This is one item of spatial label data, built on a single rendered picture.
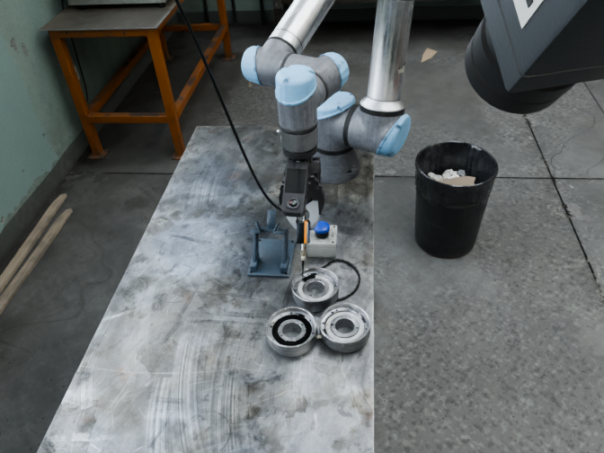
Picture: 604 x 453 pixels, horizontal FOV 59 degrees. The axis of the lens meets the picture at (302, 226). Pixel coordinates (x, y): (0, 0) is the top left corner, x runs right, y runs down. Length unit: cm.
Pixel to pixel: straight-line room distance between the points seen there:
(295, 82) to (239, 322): 52
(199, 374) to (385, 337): 116
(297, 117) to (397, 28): 43
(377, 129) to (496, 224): 143
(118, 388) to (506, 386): 140
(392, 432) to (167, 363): 100
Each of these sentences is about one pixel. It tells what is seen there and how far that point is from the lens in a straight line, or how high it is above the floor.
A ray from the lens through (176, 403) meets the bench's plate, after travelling 110.
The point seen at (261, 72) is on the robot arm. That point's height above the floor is 124.
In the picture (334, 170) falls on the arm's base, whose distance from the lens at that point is 151.
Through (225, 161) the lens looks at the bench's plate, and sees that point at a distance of 168.
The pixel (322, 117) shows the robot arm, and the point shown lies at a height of 100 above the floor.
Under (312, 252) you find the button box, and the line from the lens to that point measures 129.
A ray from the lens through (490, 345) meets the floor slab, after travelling 220.
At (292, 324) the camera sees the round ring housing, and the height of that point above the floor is 82.
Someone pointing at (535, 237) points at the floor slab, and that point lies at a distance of 270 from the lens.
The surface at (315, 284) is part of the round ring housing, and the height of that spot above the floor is 82.
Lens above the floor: 170
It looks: 40 degrees down
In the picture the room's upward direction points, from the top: 4 degrees counter-clockwise
